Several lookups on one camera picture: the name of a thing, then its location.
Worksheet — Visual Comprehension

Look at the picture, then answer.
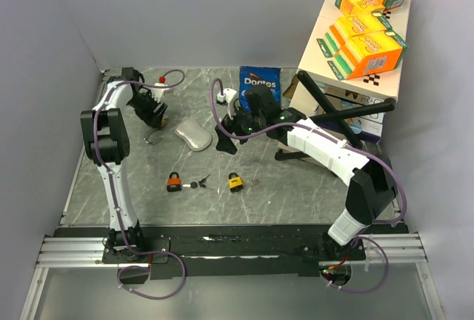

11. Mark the yellow padlock black shackle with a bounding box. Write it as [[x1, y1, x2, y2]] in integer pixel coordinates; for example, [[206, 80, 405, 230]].
[[228, 173, 244, 193]]

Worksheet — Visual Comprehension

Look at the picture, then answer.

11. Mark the yellow sponge pack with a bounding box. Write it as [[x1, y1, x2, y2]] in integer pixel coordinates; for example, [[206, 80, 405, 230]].
[[327, 30, 409, 81], [316, 12, 392, 58]]

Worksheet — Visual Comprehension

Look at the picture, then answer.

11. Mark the blue Doritos chip bag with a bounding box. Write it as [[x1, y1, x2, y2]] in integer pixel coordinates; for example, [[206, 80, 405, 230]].
[[239, 66, 281, 111]]

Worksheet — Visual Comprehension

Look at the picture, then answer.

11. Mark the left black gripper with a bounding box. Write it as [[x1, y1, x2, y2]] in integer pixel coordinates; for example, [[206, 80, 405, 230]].
[[128, 90, 168, 129]]

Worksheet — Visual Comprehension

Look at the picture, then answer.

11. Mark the front yellow sponge pack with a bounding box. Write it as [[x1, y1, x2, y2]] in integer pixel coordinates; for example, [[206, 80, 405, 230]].
[[327, 30, 409, 81]]

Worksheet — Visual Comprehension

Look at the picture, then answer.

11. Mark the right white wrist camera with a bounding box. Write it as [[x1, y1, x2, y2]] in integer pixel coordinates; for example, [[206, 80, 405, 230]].
[[216, 88, 238, 119]]

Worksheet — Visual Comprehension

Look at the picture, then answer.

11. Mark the white shelf board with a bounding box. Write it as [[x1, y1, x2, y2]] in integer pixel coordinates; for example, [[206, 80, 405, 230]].
[[298, 0, 410, 99]]

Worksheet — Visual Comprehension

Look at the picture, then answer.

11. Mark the orange black small padlock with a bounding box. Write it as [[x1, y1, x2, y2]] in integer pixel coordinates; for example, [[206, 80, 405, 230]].
[[166, 172, 182, 193]]

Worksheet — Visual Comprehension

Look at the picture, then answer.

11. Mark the white cardboard box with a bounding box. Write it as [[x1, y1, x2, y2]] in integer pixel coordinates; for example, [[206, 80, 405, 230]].
[[284, 75, 395, 144]]

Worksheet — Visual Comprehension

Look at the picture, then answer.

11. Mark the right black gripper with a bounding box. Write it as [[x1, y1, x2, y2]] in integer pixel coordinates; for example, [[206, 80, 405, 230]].
[[216, 99, 266, 155]]

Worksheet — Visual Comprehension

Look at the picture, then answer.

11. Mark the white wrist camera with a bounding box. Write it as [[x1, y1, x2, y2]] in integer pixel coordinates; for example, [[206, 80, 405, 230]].
[[216, 88, 238, 119], [150, 76, 173, 103]]

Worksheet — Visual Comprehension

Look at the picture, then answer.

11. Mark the brass padlock silver shackle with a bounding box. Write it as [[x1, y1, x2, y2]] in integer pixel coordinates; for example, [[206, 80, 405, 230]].
[[144, 116, 168, 145]]

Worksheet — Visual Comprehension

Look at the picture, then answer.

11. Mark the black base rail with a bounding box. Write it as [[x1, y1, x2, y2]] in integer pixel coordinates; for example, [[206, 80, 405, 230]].
[[102, 224, 366, 280]]

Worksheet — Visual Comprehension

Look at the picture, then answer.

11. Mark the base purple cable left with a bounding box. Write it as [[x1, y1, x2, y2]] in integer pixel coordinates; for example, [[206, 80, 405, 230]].
[[116, 249, 187, 301]]

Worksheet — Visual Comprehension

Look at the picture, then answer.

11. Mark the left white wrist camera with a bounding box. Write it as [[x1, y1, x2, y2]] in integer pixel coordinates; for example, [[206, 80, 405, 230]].
[[150, 76, 173, 103]]

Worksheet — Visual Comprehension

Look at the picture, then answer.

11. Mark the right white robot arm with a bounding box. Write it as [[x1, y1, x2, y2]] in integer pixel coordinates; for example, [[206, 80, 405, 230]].
[[210, 85, 398, 260]]

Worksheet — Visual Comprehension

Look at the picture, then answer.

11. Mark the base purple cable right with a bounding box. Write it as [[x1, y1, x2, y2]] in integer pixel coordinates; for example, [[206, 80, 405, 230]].
[[320, 236, 390, 294]]

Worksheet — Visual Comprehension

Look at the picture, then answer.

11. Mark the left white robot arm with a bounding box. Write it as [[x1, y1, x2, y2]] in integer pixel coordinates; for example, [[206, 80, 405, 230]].
[[80, 67, 167, 262]]

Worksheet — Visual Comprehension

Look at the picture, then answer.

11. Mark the black folding stand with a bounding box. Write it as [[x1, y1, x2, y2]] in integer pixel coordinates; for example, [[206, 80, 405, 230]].
[[296, 70, 396, 149]]

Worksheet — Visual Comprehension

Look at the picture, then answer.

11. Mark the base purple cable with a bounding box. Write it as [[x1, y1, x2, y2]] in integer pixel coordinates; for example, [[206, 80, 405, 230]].
[[320, 236, 390, 294], [116, 249, 187, 301]]

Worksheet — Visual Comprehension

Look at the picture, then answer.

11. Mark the black head key bunch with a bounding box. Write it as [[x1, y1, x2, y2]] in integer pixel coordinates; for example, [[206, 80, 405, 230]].
[[182, 174, 211, 189]]

